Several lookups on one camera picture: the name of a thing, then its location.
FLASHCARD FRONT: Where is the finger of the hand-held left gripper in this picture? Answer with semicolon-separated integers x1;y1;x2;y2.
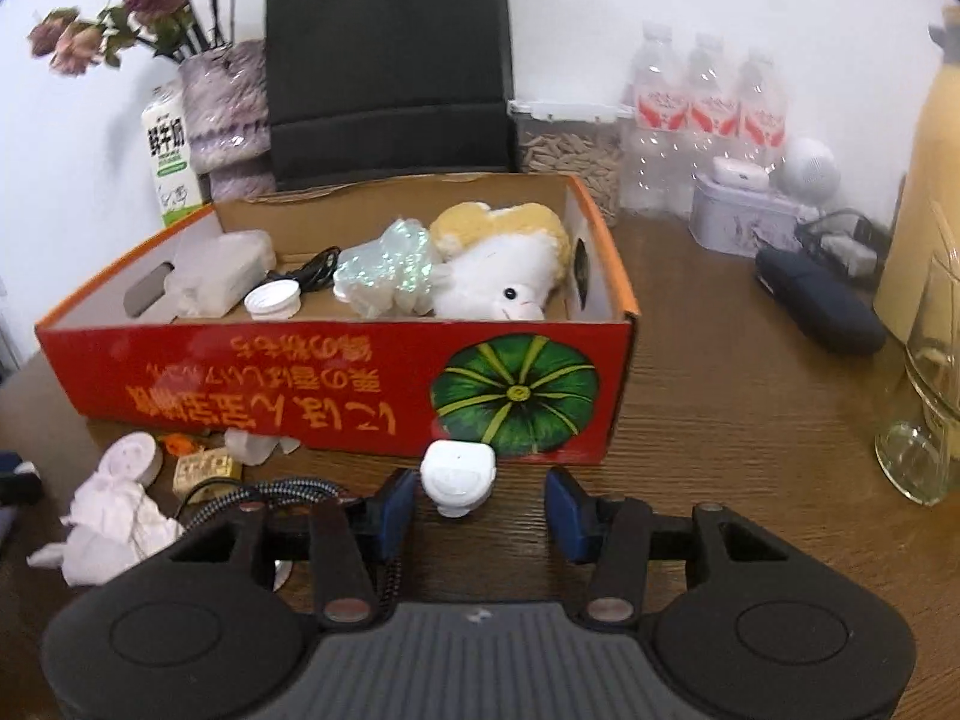
0;450;44;509

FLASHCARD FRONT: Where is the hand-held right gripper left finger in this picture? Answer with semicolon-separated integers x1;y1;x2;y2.
169;469;419;629

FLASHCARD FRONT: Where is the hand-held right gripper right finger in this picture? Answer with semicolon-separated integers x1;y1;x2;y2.
544;465;788;627

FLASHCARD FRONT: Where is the small white plastic device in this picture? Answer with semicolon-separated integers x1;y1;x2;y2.
420;440;497;518

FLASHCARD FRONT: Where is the white tissue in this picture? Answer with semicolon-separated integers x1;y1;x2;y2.
28;474;186;587

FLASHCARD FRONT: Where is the grey braided cable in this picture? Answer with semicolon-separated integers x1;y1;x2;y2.
178;476;402;616

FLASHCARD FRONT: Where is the red cardboard box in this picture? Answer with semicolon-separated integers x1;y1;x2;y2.
34;172;642;466

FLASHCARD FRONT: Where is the small yellow block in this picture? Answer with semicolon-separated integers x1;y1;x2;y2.
172;448;243;501

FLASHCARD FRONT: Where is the white round cap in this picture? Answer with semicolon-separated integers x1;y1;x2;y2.
244;279;303;322

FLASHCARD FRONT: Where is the white and yellow plush toy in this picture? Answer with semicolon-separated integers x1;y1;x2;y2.
334;202;575;323

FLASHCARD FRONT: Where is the thin black cable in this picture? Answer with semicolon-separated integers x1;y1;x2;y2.
271;246;344;295

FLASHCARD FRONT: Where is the white translucent plastic box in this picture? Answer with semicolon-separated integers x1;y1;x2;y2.
161;231;277;317

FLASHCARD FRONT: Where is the clear container of seeds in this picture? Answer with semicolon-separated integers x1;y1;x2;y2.
508;99;635;227

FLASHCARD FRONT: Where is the white round plastic object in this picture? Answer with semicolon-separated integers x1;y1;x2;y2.
94;433;162;490

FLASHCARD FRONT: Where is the clear plastic piece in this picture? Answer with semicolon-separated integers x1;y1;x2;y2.
225;430;302;467

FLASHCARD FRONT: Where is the dark glasses case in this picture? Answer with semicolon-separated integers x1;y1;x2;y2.
754;246;888;355

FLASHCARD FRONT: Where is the pale purple tin box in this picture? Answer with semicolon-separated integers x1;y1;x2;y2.
688;178;820;260

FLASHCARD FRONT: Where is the clear glass beaker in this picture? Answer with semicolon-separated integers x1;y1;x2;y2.
874;202;960;507

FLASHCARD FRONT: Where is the white and green milk carton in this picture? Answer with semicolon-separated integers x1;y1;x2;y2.
141;82;202;227

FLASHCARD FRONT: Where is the white earbuds case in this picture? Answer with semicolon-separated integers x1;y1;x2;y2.
709;156;771;192

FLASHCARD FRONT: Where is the clear water bottle red label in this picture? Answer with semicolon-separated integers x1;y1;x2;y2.
735;51;790;175
619;22;695;215
686;31;745;181

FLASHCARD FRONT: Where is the white round speaker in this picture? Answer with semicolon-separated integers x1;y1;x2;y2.
780;136;841;203

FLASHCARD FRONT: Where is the purple speckled vase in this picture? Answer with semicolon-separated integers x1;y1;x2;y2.
178;39;278;202

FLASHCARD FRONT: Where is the dried pink flower bouquet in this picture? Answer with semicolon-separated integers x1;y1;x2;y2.
28;0;248;77

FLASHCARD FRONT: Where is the black paper bag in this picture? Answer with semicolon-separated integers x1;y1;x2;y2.
264;0;518;192

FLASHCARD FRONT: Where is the yellow thermos jug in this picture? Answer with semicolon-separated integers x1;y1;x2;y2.
874;4;960;346

